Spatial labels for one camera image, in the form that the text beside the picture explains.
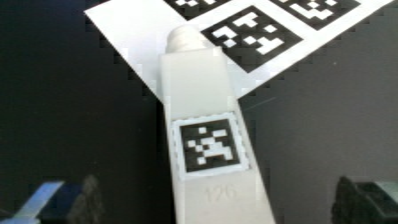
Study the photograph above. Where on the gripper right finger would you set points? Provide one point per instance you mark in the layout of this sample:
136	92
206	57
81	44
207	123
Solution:
365	202

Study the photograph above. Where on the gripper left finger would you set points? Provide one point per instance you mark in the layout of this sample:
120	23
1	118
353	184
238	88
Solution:
26	216

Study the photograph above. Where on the white leg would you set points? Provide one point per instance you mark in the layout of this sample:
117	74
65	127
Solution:
218	182

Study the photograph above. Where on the white flat base tag plate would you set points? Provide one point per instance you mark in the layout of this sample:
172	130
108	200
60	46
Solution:
269	31

